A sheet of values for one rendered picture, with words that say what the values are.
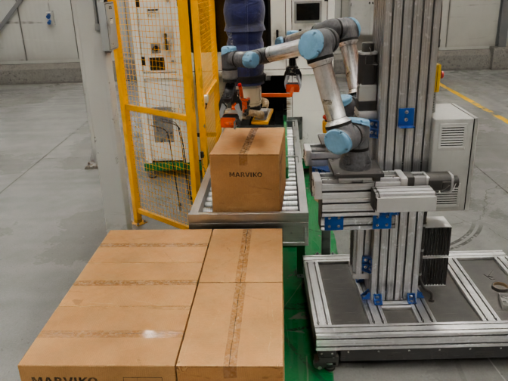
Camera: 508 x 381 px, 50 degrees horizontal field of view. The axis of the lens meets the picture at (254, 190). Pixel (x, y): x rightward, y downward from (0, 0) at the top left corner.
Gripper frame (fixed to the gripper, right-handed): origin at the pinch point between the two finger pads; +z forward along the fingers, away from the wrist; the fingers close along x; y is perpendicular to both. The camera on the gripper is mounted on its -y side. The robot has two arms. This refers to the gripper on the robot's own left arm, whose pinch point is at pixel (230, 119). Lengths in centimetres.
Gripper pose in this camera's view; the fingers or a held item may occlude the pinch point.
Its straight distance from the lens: 273.8
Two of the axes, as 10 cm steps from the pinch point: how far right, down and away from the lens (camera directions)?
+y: 1.4, -3.6, 9.2
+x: -9.9, -0.2, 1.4
